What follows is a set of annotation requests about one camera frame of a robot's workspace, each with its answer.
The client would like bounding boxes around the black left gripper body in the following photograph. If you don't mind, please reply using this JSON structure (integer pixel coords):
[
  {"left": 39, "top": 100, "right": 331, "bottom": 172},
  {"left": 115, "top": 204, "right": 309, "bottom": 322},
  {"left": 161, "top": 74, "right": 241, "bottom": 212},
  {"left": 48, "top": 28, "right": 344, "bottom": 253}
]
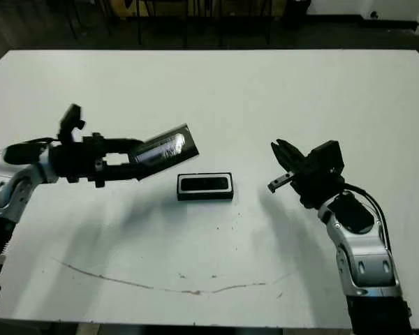
[{"left": 50, "top": 132, "right": 108, "bottom": 189}]

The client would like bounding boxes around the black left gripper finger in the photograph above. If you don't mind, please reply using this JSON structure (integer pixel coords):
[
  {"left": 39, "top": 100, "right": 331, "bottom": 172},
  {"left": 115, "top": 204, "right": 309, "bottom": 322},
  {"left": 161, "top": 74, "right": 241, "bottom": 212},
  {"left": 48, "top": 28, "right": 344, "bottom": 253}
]
[
  {"left": 99, "top": 162, "right": 142, "bottom": 184},
  {"left": 103, "top": 138, "right": 146, "bottom": 156}
]

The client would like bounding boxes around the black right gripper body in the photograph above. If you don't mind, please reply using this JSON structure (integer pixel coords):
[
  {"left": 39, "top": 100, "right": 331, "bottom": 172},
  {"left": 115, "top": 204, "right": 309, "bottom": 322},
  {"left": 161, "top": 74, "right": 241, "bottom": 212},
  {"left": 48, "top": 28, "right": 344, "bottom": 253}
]
[{"left": 267, "top": 154, "right": 346, "bottom": 210}]

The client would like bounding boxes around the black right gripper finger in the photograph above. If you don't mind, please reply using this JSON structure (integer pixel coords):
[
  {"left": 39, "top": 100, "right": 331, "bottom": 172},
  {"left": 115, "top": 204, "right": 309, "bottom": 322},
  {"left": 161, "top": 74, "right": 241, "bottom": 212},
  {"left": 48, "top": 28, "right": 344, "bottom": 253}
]
[
  {"left": 275, "top": 138, "right": 305, "bottom": 172},
  {"left": 271, "top": 142, "right": 297, "bottom": 174}
]

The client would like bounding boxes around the black printed box lid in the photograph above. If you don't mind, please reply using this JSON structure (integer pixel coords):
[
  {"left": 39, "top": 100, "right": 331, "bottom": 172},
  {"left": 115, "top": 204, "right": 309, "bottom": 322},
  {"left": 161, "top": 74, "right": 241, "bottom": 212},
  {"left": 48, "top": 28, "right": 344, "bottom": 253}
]
[{"left": 127, "top": 122, "right": 200, "bottom": 181}]

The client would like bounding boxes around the black slim camera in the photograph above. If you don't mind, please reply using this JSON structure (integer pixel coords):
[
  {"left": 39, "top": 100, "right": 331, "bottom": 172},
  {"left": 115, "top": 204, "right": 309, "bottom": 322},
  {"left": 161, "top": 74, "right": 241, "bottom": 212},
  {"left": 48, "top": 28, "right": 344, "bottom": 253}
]
[{"left": 180, "top": 177, "right": 230, "bottom": 193}]

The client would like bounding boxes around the black box base white insert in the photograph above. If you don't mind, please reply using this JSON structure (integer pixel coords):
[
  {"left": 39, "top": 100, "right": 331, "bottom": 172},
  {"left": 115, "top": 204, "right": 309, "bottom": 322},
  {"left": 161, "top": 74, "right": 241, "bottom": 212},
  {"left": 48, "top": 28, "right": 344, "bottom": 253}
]
[{"left": 176, "top": 172, "right": 235, "bottom": 202}]

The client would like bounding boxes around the black trash bin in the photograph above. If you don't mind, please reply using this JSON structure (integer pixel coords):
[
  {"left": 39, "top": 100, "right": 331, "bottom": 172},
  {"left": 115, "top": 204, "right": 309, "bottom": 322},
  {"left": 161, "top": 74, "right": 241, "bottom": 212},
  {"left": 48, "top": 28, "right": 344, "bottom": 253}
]
[{"left": 284, "top": 0, "right": 314, "bottom": 29}]

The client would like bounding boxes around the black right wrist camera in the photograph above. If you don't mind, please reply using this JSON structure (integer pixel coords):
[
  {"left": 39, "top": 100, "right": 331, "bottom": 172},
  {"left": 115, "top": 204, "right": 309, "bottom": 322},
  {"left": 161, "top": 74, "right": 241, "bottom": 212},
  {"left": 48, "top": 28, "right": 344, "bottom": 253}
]
[{"left": 309, "top": 140, "right": 345, "bottom": 174}]

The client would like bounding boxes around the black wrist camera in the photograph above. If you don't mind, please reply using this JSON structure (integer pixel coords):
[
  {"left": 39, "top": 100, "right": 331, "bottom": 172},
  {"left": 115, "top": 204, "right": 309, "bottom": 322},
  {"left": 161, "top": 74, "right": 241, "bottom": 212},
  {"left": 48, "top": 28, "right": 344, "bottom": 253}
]
[
  {"left": 309, "top": 140, "right": 345, "bottom": 174},
  {"left": 57, "top": 103, "right": 87, "bottom": 144}
]

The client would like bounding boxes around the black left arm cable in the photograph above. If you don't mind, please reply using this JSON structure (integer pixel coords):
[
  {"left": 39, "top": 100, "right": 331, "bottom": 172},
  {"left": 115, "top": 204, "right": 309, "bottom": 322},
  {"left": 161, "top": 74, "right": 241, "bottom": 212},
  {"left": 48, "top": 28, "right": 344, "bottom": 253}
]
[{"left": 19, "top": 136, "right": 62, "bottom": 146}]

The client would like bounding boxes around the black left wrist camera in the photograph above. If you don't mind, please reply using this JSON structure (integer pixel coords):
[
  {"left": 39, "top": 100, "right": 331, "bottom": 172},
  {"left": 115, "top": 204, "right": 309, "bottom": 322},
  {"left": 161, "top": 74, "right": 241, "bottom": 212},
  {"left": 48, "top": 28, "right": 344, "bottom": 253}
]
[{"left": 57, "top": 103, "right": 87, "bottom": 144}]

